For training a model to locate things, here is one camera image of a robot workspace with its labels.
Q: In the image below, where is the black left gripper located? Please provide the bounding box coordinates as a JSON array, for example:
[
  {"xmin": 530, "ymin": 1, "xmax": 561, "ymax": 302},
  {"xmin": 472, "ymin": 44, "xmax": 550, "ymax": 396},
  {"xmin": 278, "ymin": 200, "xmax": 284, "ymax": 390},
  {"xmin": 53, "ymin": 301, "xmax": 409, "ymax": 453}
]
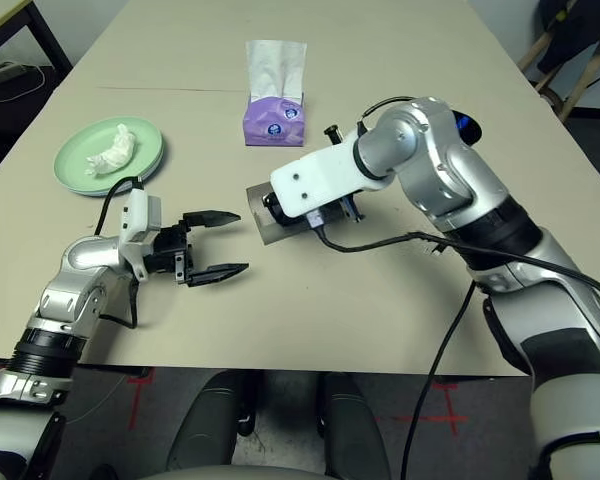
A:
[{"xmin": 146, "ymin": 209, "xmax": 251, "ymax": 288}]

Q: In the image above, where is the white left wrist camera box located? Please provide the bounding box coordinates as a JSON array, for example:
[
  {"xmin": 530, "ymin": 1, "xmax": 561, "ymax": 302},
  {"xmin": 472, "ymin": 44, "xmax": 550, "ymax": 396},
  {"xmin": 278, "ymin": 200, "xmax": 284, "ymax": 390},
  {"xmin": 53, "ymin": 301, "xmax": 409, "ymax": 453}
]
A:
[{"xmin": 118, "ymin": 188, "xmax": 164, "ymax": 281}]

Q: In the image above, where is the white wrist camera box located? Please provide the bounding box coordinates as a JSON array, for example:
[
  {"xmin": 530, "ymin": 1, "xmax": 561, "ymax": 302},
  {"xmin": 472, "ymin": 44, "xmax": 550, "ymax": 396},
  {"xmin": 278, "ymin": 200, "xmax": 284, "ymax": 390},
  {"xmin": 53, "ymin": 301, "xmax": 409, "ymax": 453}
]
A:
[
  {"xmin": 118, "ymin": 188, "xmax": 164, "ymax": 281},
  {"xmin": 269, "ymin": 130, "xmax": 399, "ymax": 220}
]

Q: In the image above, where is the light green plate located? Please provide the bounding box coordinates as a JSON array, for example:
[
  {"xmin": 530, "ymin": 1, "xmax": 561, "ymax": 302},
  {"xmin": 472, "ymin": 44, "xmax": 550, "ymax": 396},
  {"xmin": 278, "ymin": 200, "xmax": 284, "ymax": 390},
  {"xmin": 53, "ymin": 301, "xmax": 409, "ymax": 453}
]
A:
[{"xmin": 53, "ymin": 115, "xmax": 164, "ymax": 195}]

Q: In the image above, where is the white tissue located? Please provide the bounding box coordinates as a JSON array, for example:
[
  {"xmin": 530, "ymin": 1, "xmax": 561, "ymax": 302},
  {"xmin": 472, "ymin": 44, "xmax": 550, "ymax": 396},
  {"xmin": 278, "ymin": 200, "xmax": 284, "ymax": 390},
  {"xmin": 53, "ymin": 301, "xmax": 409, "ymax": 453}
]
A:
[{"xmin": 84, "ymin": 123, "xmax": 137, "ymax": 178}]

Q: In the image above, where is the dark grey robot left thigh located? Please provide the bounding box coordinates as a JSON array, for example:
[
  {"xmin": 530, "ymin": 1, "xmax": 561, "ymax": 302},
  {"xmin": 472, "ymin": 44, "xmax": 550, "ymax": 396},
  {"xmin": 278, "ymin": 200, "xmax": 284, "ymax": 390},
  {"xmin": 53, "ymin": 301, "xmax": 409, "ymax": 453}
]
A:
[{"xmin": 167, "ymin": 369, "xmax": 256, "ymax": 480}]

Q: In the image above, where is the beige side table black frame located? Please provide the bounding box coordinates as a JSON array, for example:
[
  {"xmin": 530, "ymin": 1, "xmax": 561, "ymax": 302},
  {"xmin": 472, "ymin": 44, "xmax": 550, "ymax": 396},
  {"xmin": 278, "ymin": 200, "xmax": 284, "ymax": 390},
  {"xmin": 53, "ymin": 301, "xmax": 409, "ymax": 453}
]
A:
[{"xmin": 0, "ymin": 0, "xmax": 74, "ymax": 71}]

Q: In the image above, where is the black table foot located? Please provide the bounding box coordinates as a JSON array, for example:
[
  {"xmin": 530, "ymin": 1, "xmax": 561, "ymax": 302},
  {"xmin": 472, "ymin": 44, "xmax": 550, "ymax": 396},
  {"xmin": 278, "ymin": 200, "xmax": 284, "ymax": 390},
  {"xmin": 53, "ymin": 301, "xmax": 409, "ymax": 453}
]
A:
[{"xmin": 77, "ymin": 367, "xmax": 151, "ymax": 380}]

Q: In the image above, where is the grey glasses case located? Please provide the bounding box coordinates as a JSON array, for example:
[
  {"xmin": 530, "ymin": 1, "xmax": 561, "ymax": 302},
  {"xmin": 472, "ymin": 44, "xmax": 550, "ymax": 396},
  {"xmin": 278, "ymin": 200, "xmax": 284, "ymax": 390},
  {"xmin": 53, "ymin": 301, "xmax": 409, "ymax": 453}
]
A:
[{"xmin": 246, "ymin": 182, "xmax": 334, "ymax": 246}]

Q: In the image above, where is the dark grey robot right thigh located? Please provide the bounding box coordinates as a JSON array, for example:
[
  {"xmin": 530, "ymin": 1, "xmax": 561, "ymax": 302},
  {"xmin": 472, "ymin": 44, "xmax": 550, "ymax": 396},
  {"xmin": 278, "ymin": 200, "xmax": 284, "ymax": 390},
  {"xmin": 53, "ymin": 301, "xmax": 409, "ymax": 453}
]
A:
[{"xmin": 319, "ymin": 372, "xmax": 391, "ymax": 480}]

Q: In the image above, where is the white adapter cable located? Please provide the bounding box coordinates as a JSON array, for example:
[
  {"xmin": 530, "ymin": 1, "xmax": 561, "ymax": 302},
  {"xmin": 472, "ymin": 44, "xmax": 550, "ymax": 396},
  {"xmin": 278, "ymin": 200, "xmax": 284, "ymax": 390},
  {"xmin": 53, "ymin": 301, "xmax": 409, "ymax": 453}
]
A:
[{"xmin": 0, "ymin": 64, "xmax": 47, "ymax": 104}]

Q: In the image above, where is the beige robot torso shell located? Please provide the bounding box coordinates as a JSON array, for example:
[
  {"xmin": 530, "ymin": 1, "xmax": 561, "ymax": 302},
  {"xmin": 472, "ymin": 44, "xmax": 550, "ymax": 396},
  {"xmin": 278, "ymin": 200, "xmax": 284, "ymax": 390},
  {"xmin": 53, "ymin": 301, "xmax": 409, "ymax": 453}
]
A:
[{"xmin": 139, "ymin": 464, "xmax": 331, "ymax": 480}]

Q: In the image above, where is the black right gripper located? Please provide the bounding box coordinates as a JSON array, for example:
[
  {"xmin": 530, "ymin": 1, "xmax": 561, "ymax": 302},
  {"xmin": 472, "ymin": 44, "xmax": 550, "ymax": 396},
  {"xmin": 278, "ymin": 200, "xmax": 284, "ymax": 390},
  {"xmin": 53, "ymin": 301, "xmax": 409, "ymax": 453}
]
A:
[{"xmin": 322, "ymin": 123, "xmax": 366, "ymax": 222}]

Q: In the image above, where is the thin white floor cable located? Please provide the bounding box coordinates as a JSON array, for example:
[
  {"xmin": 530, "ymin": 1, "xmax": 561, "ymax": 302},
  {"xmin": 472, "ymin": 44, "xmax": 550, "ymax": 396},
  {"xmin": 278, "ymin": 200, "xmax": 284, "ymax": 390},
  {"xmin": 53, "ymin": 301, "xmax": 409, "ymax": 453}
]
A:
[{"xmin": 72, "ymin": 377, "xmax": 126, "ymax": 424}]

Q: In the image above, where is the black bag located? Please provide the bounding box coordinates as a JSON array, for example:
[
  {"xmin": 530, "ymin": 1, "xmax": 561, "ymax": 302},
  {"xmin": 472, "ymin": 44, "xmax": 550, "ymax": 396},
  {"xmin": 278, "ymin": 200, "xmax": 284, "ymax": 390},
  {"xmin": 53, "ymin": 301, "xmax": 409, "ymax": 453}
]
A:
[{"xmin": 0, "ymin": 62, "xmax": 64, "ymax": 166}]

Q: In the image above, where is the purple tissue pack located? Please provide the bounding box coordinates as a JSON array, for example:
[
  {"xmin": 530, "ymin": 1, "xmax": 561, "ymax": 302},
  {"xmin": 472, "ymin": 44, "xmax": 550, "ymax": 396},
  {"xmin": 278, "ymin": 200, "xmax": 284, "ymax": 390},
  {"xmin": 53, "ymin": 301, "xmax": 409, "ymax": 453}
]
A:
[{"xmin": 242, "ymin": 39, "xmax": 309, "ymax": 148}]

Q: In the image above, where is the dark grey robot thigh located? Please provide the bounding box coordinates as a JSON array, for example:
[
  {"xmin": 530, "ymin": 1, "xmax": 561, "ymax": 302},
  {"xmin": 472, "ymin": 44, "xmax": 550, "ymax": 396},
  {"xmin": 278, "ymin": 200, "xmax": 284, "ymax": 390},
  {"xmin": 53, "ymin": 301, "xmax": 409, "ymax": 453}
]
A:
[
  {"xmin": 319, "ymin": 372, "xmax": 391, "ymax": 480},
  {"xmin": 167, "ymin": 369, "xmax": 256, "ymax": 480}
]

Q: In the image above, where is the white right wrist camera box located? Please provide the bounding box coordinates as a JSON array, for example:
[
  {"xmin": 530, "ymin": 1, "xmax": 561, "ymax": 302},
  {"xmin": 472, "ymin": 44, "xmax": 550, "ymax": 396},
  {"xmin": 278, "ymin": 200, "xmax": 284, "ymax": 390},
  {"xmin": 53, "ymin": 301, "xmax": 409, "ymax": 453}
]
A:
[{"xmin": 269, "ymin": 130, "xmax": 399, "ymax": 220}]

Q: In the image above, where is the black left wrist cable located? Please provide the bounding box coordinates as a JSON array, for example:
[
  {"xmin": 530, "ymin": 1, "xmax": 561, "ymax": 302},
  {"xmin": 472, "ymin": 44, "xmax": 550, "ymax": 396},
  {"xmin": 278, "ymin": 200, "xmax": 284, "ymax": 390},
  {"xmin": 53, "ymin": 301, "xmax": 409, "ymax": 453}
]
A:
[{"xmin": 93, "ymin": 175, "xmax": 147, "ymax": 330}]

